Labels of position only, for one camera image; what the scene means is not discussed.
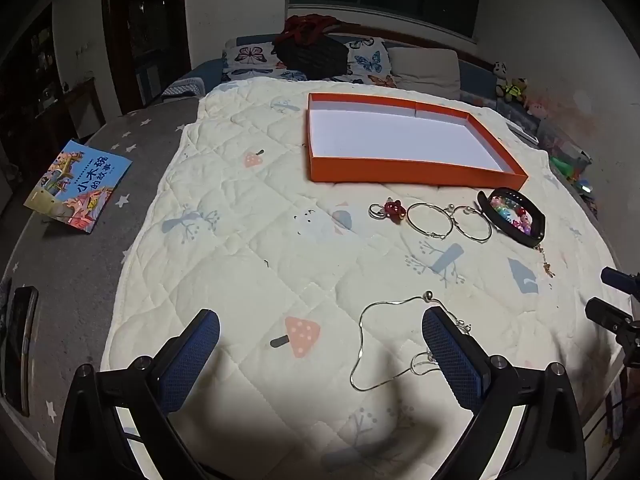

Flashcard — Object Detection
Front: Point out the plush toy with yellow vest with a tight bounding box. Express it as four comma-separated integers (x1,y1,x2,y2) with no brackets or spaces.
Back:
495,77,528,103

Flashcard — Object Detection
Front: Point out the silver hoop earring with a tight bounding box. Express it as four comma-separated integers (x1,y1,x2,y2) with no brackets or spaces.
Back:
406,203,454,237
450,206,493,243

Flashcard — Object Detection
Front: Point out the silver chain necklace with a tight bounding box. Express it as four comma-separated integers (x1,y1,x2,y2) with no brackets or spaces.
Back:
350,291,473,392

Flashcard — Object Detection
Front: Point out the black smartphone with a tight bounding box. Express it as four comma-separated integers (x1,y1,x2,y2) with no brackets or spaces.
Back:
0,286,39,417

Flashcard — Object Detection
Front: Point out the dark wooden door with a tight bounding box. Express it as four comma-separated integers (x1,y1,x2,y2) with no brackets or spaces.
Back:
101,0,193,116

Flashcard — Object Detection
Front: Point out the grey star bedsheet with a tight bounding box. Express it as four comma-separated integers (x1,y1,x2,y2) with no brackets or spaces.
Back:
0,97,201,466

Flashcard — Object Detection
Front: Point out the orange cardboard tray box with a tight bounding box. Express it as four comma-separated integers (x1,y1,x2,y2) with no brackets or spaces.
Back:
306,92,529,187

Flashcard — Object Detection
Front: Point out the red cloth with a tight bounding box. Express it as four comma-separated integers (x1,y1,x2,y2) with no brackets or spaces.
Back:
279,15,346,46

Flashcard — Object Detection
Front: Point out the butterfly print pillow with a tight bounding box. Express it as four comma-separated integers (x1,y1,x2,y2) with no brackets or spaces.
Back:
221,40,296,83
345,37,398,88

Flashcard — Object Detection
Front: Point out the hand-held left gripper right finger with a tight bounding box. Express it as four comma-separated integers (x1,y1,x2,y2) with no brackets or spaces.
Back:
421,306,588,480

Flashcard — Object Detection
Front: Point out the pile of colourful toys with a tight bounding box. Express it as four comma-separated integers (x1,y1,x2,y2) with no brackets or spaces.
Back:
545,150,596,201

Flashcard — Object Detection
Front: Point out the beige pillow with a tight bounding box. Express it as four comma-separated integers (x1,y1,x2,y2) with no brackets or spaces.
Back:
387,47,461,93

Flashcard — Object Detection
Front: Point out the dark display cabinet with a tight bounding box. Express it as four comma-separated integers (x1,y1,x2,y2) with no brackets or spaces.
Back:
0,2,66,161

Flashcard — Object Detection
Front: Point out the black smart wristband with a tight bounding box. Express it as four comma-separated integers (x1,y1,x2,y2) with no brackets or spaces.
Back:
476,187,547,248

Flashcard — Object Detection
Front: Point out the gold chain bracelet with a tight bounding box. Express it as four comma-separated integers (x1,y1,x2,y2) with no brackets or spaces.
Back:
536,245,556,278

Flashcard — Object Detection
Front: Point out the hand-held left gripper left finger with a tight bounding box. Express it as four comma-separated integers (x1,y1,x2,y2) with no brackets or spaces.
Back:
54,308,221,480

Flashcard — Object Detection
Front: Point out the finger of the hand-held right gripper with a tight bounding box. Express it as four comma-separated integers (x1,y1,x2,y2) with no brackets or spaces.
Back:
585,297,640,366
601,267,640,301

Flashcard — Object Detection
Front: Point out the colourful bead bracelet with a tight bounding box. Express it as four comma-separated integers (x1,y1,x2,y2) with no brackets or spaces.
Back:
487,196,533,235

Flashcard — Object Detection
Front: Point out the dark wooden side table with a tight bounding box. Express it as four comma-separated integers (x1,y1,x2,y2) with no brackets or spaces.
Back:
65,77,106,141

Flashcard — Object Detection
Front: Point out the colourful children's picture book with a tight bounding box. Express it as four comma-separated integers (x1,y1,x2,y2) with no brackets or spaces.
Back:
23,139,134,234

